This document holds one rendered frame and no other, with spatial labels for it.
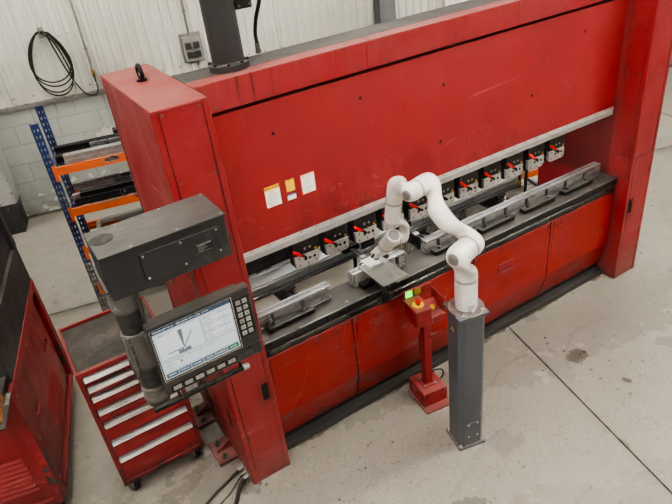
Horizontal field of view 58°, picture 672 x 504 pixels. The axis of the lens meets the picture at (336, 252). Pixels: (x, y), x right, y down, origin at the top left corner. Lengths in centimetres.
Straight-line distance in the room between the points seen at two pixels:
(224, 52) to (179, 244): 98
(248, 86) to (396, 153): 101
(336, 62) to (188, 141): 89
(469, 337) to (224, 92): 175
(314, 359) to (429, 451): 90
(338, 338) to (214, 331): 122
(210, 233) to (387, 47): 143
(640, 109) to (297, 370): 293
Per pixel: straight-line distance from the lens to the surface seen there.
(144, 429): 374
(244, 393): 338
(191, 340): 258
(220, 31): 291
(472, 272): 309
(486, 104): 386
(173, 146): 262
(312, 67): 304
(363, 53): 319
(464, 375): 348
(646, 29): 463
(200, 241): 241
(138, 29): 730
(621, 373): 453
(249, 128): 297
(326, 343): 362
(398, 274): 356
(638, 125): 480
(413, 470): 382
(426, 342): 387
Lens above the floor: 301
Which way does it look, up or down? 32 degrees down
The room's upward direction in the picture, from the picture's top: 7 degrees counter-clockwise
